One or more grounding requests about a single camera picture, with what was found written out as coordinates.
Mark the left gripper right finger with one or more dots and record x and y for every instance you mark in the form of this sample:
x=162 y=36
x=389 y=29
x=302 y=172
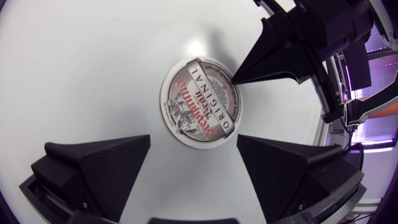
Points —
x=280 y=174

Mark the round white coaster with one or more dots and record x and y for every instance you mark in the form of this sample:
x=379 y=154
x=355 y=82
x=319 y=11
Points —
x=199 y=105

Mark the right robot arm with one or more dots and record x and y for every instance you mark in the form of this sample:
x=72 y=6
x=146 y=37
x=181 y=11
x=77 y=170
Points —
x=388 y=31

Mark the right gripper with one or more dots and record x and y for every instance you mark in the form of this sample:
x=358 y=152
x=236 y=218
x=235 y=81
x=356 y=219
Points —
x=323 y=28

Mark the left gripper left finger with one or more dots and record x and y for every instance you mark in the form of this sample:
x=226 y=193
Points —
x=102 y=174

